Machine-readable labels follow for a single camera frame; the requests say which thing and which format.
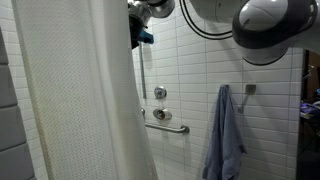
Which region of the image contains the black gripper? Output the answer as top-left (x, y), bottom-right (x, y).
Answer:
top-left (129, 15), bottom-right (146, 50)

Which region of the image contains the white shower curtain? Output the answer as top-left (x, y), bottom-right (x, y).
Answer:
top-left (11, 0), bottom-right (159, 180)

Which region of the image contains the tall chrome slide bar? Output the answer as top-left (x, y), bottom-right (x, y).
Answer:
top-left (139, 43), bottom-right (148, 100)

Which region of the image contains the round chrome lever valve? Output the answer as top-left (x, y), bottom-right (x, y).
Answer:
top-left (153, 85), bottom-right (168, 100)

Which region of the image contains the chrome valve with red mark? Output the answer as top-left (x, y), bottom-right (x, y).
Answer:
top-left (152, 108), bottom-right (173, 121)

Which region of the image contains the L-shaped chrome grab bar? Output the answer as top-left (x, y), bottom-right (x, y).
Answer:
top-left (143, 121), bottom-right (191, 135)

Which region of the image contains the blue towel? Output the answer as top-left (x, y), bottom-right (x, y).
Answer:
top-left (201, 84), bottom-right (248, 180)

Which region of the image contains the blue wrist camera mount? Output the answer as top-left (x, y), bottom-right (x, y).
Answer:
top-left (138, 29), bottom-right (155, 45)

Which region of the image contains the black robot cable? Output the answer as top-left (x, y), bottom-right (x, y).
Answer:
top-left (178, 0), bottom-right (234, 41)

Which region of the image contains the wall mirror panel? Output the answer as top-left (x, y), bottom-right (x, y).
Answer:
top-left (296, 49), bottom-right (320, 180)

